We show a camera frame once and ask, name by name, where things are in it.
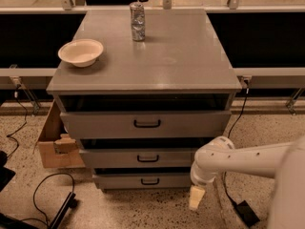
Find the grey bottom drawer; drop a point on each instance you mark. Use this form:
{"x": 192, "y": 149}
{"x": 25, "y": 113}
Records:
{"x": 142, "y": 181}

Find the grey drawer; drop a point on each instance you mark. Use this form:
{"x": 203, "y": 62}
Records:
{"x": 138, "y": 158}
{"x": 98, "y": 125}
{"x": 142, "y": 181}

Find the black object left edge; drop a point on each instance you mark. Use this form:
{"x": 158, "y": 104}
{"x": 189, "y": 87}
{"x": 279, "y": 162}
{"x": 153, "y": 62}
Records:
{"x": 6, "y": 174}

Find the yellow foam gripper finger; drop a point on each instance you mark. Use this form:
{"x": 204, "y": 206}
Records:
{"x": 196, "y": 195}

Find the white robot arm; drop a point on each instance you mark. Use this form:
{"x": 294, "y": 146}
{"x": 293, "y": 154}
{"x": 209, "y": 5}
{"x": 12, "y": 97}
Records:
{"x": 283, "y": 162}

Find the grey top drawer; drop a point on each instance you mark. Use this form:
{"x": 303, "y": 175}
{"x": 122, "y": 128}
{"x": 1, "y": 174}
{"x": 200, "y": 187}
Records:
{"x": 98, "y": 125}

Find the black left stand leg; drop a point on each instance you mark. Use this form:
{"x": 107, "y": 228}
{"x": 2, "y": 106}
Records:
{"x": 69, "y": 203}

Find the white bowl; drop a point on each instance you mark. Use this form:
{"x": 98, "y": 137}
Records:
{"x": 81, "y": 52}

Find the grey middle drawer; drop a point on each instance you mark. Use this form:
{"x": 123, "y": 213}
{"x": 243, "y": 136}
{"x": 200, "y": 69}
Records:
{"x": 138, "y": 158}

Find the black power adapter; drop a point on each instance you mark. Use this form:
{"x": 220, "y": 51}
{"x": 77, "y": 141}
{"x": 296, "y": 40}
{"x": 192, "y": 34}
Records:
{"x": 246, "y": 213}

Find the grey drawer cabinet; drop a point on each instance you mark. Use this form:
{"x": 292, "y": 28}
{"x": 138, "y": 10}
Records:
{"x": 180, "y": 66}

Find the cardboard box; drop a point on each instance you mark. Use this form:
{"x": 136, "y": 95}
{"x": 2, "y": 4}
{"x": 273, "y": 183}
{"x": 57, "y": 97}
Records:
{"x": 56, "y": 148}

